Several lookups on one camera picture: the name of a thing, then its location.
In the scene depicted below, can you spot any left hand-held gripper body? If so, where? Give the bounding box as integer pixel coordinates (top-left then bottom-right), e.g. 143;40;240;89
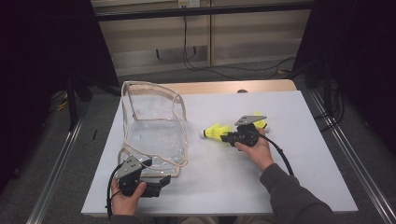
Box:
115;155;163;199

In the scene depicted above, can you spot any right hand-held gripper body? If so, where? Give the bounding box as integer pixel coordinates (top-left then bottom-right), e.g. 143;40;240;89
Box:
233;115;268;148

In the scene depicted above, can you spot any clear plastic bag beige trim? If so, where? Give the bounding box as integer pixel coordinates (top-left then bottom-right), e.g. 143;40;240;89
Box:
117;80;190;179

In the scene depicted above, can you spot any person's right hand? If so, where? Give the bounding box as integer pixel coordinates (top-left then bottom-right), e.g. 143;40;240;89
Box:
233;129;275;173

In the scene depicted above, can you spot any person's left hand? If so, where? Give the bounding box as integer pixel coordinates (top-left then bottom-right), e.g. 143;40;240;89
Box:
110;177;148;217

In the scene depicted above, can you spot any light wooden table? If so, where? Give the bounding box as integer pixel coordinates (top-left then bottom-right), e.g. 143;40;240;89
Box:
124;78;298;96

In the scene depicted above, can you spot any white table sheet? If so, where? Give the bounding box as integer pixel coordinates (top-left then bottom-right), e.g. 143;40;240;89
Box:
80;90;359;217

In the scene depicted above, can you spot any black stand leg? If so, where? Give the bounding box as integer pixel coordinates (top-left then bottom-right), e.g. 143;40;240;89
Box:
66;73;94;132

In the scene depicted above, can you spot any black curtain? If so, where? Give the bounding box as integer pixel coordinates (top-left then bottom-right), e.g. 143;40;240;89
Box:
293;0;396;147
0;0;120;194

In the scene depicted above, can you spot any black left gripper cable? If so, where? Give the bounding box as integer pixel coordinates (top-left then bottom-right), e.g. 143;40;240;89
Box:
106;162;125;220

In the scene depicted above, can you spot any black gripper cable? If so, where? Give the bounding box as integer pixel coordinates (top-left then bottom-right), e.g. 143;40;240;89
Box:
256;133;296;176
106;162;125;220

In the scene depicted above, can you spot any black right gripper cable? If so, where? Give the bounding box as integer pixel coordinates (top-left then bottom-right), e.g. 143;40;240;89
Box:
256;133;296;176

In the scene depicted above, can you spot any aluminium floor rail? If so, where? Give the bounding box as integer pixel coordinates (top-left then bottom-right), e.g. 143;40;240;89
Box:
309;90;396;224
26;116;92;224

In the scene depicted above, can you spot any yellow floor cable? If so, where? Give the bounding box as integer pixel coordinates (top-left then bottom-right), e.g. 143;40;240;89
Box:
55;91;69;113

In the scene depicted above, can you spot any black floor cable bundle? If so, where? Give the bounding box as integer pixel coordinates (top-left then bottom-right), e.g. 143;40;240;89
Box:
314;78;345;133

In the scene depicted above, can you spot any black socket cable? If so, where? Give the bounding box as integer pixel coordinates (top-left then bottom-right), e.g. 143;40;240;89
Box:
181;6;297;80

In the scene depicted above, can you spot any white wall socket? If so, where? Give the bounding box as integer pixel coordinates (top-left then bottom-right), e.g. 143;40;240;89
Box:
177;0;201;8

